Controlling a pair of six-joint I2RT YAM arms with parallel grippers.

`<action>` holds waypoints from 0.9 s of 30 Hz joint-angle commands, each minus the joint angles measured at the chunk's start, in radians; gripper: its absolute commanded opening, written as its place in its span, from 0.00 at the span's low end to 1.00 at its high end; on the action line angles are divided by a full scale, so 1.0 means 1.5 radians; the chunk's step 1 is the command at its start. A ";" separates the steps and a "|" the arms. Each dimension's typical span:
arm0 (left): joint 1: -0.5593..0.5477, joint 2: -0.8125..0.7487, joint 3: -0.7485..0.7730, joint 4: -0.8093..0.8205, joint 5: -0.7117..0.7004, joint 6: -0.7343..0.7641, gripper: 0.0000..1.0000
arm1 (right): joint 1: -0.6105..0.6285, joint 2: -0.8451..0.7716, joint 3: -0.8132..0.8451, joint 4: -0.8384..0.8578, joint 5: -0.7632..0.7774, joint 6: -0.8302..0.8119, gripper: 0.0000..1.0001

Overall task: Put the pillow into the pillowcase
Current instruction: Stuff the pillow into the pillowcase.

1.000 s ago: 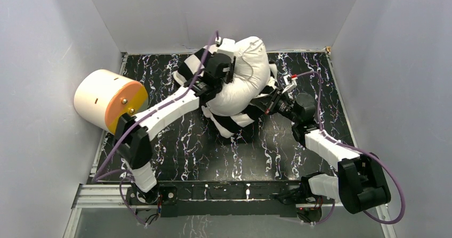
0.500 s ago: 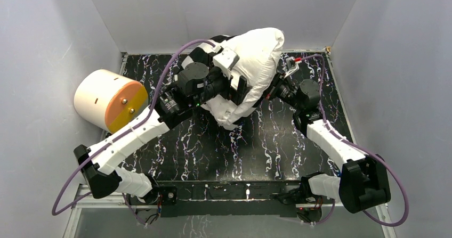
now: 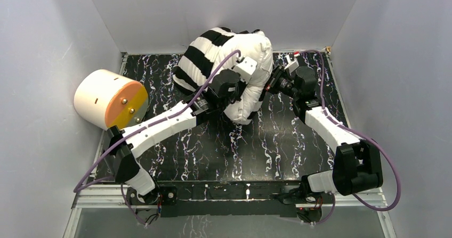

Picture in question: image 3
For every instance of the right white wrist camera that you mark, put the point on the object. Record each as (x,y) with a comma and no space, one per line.
(292,66)

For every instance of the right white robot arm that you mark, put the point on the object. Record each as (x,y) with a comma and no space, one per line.
(357,162)

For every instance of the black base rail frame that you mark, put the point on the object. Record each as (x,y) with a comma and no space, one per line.
(283,199)

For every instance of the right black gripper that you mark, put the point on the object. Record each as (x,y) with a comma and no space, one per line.
(275,75)

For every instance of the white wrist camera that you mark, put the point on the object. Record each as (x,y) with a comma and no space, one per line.
(245,68)
(292,66)

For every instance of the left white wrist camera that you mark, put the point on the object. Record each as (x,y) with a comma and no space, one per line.
(245,68)

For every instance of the white orange cylinder roll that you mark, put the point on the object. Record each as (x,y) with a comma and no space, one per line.
(107,99)

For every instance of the black white striped pillowcase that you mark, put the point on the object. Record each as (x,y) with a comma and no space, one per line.
(207,51)

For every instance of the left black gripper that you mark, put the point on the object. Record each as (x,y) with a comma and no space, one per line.
(239,89)

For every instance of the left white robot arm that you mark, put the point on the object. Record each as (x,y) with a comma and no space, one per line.
(128,144)

